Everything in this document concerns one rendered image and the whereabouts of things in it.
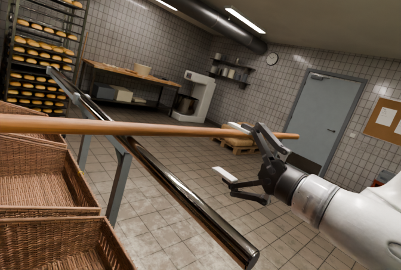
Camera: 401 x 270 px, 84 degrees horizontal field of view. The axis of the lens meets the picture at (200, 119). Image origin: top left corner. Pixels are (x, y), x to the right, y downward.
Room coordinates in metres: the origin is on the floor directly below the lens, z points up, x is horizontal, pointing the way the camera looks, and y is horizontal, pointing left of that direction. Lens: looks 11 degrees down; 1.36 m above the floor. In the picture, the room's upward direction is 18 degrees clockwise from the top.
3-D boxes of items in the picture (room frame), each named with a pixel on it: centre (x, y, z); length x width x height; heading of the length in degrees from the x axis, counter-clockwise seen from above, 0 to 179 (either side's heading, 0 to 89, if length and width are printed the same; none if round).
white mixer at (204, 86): (6.20, 0.40, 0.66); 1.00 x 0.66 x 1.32; 137
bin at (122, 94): (5.12, 1.97, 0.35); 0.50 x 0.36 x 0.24; 48
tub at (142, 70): (5.49, 1.73, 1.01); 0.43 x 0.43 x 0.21
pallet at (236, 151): (5.08, -1.02, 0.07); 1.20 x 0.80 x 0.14; 137
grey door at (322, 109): (4.77, -2.31, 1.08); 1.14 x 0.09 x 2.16; 47
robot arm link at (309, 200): (0.41, -0.26, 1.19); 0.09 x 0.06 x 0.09; 138
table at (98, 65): (5.32, 1.78, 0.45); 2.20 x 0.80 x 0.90; 137
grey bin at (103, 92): (4.82, 2.26, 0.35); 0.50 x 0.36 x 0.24; 46
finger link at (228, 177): (0.55, -0.10, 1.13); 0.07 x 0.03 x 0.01; 48
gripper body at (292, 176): (0.46, -0.20, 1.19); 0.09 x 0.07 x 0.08; 48
